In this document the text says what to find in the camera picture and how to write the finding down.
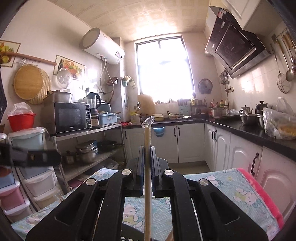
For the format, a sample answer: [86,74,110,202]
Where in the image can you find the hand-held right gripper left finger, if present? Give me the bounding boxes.
[25,146,145,241]

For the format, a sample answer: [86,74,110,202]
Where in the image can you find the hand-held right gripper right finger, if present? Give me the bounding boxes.
[150,146,270,241]

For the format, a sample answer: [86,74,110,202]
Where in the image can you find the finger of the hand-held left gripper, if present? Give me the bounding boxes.
[0,143,62,167]

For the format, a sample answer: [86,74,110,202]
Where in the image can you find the chopstick pair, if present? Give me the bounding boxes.
[141,115,155,241]

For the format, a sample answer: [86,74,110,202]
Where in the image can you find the bunch of hanging utensils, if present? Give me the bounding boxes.
[218,70,232,92]

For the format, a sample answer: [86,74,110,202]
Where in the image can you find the pastel plastic drawer tower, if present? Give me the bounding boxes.
[8,127,58,209]
[0,133,30,223]

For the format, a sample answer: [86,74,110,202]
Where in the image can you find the red plastic basin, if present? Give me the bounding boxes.
[7,113,36,132]

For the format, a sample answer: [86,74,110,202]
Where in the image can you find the stacked steel pots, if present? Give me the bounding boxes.
[75,140,99,164]

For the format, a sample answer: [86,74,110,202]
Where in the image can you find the black microwave oven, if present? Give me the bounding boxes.
[44,102,92,136]

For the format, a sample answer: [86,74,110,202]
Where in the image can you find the black frying pan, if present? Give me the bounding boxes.
[97,140,124,151]

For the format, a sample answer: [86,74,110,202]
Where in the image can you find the blue hanging plastic bowl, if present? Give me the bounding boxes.
[153,126,166,138]

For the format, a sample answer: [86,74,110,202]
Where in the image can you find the metal shelf rack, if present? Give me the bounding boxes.
[50,124,127,193]

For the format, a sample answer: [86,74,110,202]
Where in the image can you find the white lower cabinets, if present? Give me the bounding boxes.
[122,122,296,209]

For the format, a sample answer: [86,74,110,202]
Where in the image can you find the woven bamboo mat tray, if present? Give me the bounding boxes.
[28,68,52,105]

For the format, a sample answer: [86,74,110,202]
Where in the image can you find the blue plastic tub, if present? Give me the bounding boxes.
[99,112,121,127]

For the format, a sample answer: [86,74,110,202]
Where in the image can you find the black blender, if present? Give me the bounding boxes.
[87,92,101,115]

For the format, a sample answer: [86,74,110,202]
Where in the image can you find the cartoon printed blanket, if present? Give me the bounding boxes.
[10,168,281,241]

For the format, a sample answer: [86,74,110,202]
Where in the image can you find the round bamboo tray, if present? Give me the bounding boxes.
[13,65,44,100]

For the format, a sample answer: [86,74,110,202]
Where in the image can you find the pale blue knife block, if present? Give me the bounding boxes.
[178,99,192,116]

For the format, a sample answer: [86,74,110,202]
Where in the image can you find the wooden cutting board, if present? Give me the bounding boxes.
[140,94,156,114]

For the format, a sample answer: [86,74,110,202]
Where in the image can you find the glass pot lid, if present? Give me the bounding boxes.
[57,68,73,90]

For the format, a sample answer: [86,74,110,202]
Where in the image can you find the dish rack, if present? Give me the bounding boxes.
[191,104,208,116]

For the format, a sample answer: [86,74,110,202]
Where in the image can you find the steel stock pot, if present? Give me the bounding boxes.
[211,107,227,117]

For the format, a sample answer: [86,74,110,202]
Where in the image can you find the wooden rolling pin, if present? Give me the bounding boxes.
[0,51,57,66]

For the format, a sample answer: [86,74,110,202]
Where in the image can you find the black kitchen countertop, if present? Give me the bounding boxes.
[121,116,296,163]

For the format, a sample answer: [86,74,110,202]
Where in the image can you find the pink blanket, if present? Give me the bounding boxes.
[237,167,284,229]

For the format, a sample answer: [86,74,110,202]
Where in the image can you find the metal kettle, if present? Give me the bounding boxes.
[239,105,252,116]

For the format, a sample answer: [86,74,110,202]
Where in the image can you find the kitchen window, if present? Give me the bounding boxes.
[134,35,195,95]

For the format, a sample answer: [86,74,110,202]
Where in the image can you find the white water heater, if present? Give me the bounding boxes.
[79,28,125,65]

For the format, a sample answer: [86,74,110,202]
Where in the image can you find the large clear plastic bag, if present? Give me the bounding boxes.
[262,97,296,141]

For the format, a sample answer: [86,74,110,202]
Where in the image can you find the black range hood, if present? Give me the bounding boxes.
[205,6,271,79]

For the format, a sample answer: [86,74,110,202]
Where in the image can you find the metal ladle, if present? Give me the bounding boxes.
[276,35,295,81]

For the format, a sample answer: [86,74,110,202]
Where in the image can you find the white upper cabinet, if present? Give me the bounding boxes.
[217,0,285,36]

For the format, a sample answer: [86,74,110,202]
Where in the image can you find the fruit wall poster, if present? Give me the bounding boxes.
[54,54,86,81]
[0,40,21,68]

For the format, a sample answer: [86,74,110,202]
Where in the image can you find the small wall fan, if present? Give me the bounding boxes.
[198,78,213,94]

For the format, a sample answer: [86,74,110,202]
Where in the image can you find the wire skimmer strainer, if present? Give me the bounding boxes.
[272,44,290,94]

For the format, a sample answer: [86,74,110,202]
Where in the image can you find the utensil hanging rail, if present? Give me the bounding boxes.
[271,27,296,43]

